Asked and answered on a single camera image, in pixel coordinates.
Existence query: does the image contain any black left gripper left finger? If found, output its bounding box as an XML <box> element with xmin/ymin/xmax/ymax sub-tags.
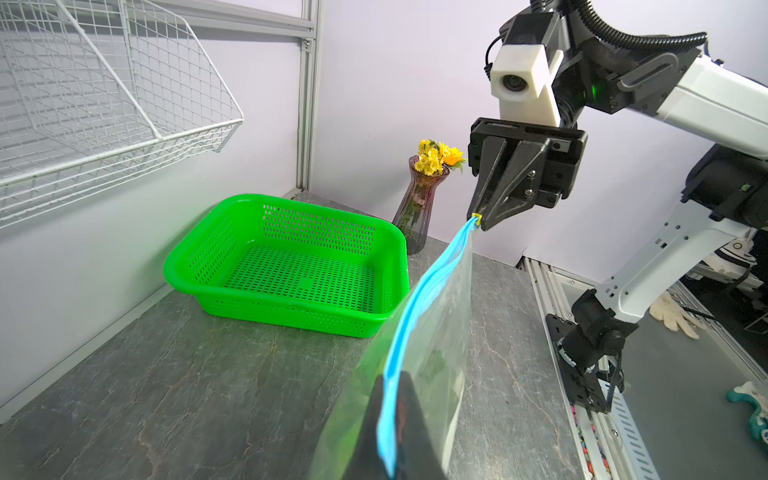
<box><xmin>342</xmin><ymin>375</ymin><xmax>389</xmax><ymax>480</ymax></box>

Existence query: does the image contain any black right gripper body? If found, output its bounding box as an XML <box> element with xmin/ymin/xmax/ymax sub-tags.
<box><xmin>469</xmin><ymin>118</ymin><xmax>588</xmax><ymax>209</ymax></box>

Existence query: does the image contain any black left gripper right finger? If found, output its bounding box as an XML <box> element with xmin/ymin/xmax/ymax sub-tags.
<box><xmin>394</xmin><ymin>372</ymin><xmax>448</xmax><ymax>480</ymax></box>

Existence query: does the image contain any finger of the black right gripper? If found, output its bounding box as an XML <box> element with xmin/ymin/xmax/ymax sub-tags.
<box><xmin>467</xmin><ymin>136</ymin><xmax>509</xmax><ymax>218</ymax></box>
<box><xmin>481</xmin><ymin>139</ymin><xmax>548</xmax><ymax>231</ymax></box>

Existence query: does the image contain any clear zip-top bag blue seal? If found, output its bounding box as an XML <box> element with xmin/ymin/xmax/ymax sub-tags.
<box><xmin>308</xmin><ymin>214</ymin><xmax>482</xmax><ymax>479</ymax></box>

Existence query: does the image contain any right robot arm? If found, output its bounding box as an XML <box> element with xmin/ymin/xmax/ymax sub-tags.
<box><xmin>467</xmin><ymin>1</ymin><xmax>767</xmax><ymax>413</ymax></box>

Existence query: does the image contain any yellow sunflower bouquet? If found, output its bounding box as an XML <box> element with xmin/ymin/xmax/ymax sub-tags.
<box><xmin>413</xmin><ymin>139</ymin><xmax>466</xmax><ymax>177</ymax></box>

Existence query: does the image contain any dark glass vase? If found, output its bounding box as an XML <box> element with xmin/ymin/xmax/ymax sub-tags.
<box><xmin>392</xmin><ymin>155</ymin><xmax>450</xmax><ymax>255</ymax></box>

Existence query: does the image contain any white glove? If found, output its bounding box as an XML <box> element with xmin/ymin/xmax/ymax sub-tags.
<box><xmin>649</xmin><ymin>291</ymin><xmax>708</xmax><ymax>340</ymax></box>

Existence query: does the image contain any green plastic basket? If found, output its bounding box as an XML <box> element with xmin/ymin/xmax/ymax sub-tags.
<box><xmin>163</xmin><ymin>194</ymin><xmax>410</xmax><ymax>338</ymax></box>

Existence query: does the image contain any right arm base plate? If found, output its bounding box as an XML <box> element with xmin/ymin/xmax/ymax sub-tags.
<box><xmin>545</xmin><ymin>314</ymin><xmax>634</xmax><ymax>413</ymax></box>

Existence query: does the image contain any white wire wall shelf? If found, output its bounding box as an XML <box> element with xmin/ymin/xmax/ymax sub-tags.
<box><xmin>1</xmin><ymin>1</ymin><xmax>243</xmax><ymax>227</ymax></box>

